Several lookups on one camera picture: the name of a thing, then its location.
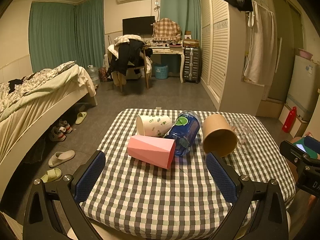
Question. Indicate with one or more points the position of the green curtain left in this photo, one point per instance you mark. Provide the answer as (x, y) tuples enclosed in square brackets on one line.
[(62, 32)]

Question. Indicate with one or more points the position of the white red sneakers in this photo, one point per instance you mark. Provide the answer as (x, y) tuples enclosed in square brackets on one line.
[(58, 132)]

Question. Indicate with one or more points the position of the red thermos bottle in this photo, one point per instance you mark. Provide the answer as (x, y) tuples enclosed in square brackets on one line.
[(289, 120)]

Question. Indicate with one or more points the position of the white louvred wardrobe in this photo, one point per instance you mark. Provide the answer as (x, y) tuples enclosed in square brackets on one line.
[(223, 43)]

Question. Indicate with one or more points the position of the white slipper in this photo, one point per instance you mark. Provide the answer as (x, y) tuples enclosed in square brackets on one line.
[(59, 158)]

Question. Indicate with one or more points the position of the pink basin on fridge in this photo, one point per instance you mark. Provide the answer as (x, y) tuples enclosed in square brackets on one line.
[(305, 54)]

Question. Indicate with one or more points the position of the pale green slipper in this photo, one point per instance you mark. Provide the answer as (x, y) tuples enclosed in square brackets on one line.
[(51, 175)]

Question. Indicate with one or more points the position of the cardboard box by wardrobe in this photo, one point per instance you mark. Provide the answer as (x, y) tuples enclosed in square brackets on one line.
[(270, 108)]

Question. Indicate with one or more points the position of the chair piled with clothes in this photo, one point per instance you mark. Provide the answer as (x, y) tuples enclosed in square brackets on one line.
[(128, 52)]

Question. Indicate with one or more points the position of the black monitor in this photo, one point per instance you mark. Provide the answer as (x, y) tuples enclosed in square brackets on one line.
[(138, 25)]

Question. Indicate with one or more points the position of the brown paper cup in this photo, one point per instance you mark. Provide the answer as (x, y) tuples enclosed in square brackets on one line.
[(218, 137)]

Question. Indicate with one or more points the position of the blue labelled plastic bottle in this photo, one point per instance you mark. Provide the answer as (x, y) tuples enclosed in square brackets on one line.
[(184, 132)]

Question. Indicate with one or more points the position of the hanging white towel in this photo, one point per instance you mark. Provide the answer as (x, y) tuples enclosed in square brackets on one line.
[(261, 61)]

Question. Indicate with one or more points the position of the dark metallic suitcase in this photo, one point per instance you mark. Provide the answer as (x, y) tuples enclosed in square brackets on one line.
[(191, 69)]

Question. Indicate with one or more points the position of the green curtain behind desk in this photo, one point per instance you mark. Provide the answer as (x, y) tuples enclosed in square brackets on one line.
[(186, 13)]

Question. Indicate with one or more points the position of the small white fridge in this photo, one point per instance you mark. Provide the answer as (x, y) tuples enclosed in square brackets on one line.
[(303, 89)]

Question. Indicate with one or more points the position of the phone in green case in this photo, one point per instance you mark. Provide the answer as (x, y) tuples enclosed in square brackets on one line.
[(309, 145)]

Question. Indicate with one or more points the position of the green slipper under bed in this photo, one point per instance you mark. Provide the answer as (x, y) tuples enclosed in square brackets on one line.
[(80, 117)]

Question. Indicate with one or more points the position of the clear printed glass cup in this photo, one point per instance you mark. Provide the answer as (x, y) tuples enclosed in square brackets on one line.
[(245, 136)]

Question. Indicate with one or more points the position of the white desk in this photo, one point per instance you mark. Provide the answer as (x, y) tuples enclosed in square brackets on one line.
[(157, 50)]

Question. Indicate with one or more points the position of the pink faceted cup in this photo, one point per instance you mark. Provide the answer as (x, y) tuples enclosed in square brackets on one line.
[(152, 150)]

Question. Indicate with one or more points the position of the plaid cloth bundle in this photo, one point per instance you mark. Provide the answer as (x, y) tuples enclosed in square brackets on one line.
[(166, 30)]

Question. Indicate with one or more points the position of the grey checkered tablecloth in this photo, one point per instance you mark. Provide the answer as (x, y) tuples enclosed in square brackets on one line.
[(182, 202)]

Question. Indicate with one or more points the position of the blue laundry basket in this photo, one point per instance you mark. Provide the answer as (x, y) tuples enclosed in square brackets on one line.
[(161, 71)]

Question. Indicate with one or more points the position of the bed with beige bedding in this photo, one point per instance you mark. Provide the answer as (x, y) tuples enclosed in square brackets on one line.
[(23, 122)]

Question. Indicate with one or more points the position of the white floral paper cup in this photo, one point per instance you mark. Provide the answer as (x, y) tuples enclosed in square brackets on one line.
[(153, 125)]

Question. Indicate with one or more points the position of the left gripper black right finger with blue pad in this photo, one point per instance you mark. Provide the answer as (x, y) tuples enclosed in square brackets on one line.
[(269, 220)]

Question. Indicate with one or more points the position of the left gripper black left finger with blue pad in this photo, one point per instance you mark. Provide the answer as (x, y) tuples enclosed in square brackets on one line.
[(41, 220)]

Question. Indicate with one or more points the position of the large water jug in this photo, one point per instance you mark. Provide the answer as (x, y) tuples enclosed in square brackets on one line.
[(94, 74)]

